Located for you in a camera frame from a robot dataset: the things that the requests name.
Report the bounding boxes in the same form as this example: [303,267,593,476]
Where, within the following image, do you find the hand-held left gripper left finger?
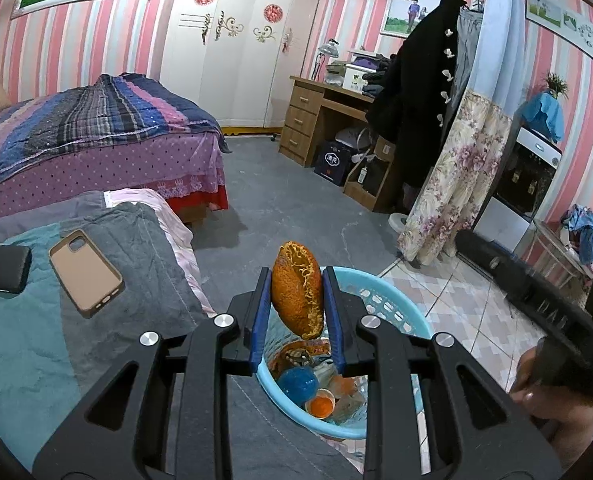
[31,266,273,480]

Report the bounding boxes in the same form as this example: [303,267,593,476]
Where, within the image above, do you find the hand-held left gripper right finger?
[321,266,562,480]

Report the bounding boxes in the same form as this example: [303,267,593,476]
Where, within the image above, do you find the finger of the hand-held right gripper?
[455,230,577,331]

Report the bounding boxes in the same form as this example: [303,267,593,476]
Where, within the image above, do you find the light blue plastic basket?
[255,266,435,441]

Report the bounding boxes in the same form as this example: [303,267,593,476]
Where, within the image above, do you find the blue plastic-wrapped ball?
[276,366,319,406]

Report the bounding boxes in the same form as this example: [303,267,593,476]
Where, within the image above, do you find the person's right hand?
[509,345,593,453]

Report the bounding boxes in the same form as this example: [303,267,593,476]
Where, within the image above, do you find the glass side table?
[531,217,593,286]

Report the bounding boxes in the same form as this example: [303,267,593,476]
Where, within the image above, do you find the clear plastic wrapper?
[327,375,370,423]

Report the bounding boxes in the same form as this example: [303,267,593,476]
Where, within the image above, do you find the white water dispenser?
[469,127,562,253]

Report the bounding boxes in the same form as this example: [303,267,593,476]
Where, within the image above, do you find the pile of blue clothes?
[561,204,593,266]

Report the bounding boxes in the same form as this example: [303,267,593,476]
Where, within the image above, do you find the floral curtain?
[397,0,522,267]

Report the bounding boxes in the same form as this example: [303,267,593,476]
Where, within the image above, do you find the black box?
[314,140,357,187]

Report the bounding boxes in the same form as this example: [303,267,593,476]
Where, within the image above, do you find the blue cloth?
[521,91,566,143]

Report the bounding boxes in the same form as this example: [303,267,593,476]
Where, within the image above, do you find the beige phone case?
[49,229,124,319]

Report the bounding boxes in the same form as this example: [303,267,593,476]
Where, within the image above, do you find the white round appliance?
[334,127,372,153]

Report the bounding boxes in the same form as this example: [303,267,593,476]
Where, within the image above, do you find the black hanging coat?
[367,0,472,211]

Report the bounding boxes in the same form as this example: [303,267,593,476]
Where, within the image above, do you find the potted plant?
[545,72,570,98]

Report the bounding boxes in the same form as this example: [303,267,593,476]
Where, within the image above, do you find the wooden desk with drawers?
[278,75,402,212]

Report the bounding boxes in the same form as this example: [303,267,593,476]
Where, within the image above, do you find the purple dotted bed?
[0,72,232,228]

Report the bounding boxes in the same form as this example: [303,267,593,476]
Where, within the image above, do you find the grey hanging garment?
[447,5,485,126]

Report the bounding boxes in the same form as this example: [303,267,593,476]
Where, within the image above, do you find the pile of dark clothes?
[361,57,392,98]

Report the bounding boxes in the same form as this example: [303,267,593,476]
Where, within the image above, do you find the white wardrobe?
[159,0,322,131]

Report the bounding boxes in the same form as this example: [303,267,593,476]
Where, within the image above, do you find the white storage box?
[341,62,372,93]

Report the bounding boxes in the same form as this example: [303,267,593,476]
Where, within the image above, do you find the striped purple blue quilt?
[0,72,224,186]

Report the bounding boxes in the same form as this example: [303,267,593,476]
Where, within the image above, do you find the black zip case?
[0,244,32,294]

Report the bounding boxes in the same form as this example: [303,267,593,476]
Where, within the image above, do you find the desk lamp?
[311,38,340,82]

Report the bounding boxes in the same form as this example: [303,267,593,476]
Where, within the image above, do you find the small framed photo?
[381,0,445,38]

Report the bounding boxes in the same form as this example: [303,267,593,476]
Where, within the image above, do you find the long landscape wall picture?
[525,0,593,67]

